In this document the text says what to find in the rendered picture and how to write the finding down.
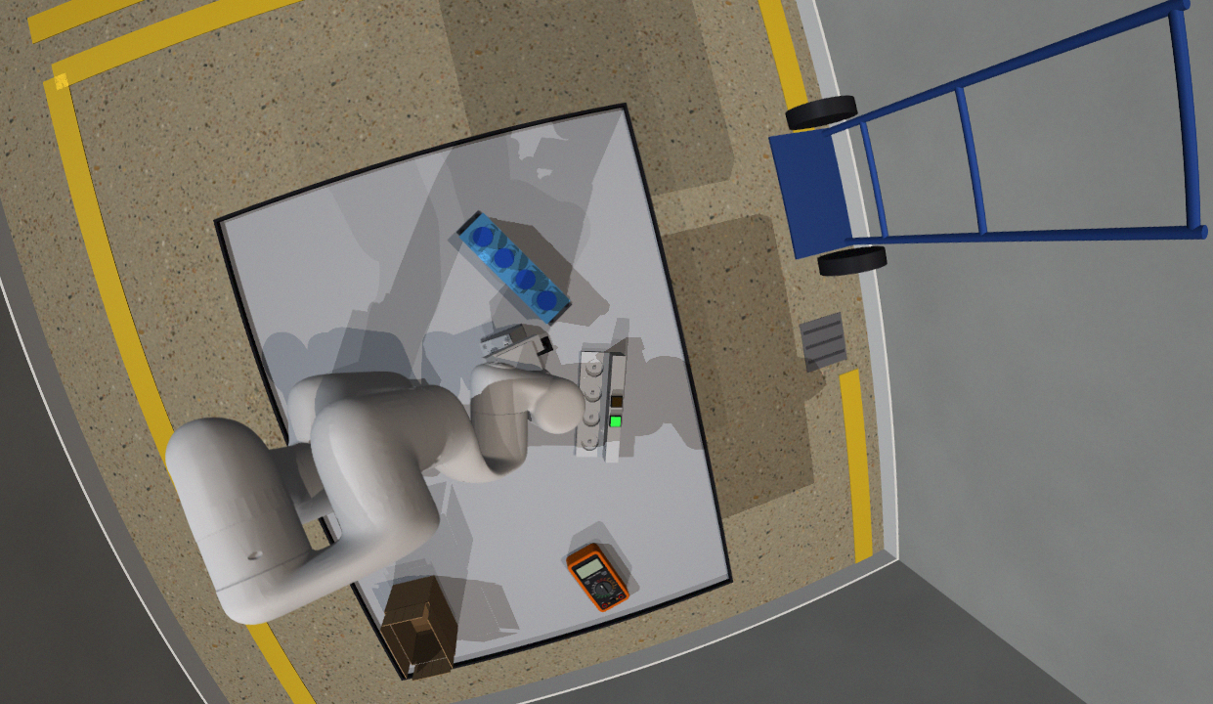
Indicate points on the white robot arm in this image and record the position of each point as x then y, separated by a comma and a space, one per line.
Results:
369, 451

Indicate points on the black table edge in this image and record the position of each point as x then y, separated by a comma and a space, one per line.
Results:
679, 327

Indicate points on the orange digital multimeter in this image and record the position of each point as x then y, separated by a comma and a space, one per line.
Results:
597, 577

